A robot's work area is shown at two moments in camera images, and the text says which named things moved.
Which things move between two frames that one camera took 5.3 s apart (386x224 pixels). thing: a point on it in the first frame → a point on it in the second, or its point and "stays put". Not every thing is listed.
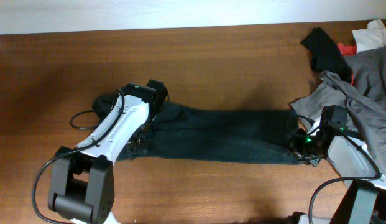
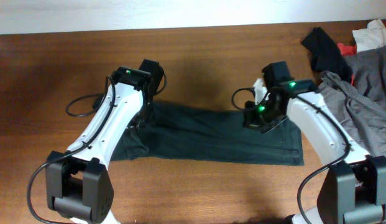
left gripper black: [148, 135] → [150, 119]
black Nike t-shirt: [182, 132] stays put
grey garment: [365, 99] stays put
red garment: [348, 50] stays put
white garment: [375, 35] stays put
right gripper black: [293, 144] → [250, 120]
